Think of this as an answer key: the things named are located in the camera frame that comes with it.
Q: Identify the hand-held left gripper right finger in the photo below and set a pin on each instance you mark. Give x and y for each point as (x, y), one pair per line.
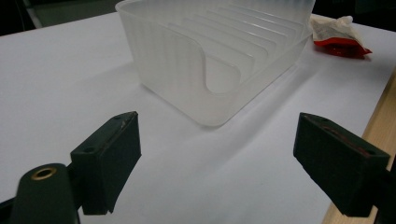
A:
(336, 158)

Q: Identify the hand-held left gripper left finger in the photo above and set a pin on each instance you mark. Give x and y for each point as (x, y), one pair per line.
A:
(106, 161)

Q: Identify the translucent plastic dish rack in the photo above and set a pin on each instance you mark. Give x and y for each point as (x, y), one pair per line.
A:
(199, 59)

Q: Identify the red and white snack packet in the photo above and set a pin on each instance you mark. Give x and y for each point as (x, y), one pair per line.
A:
(337, 37)

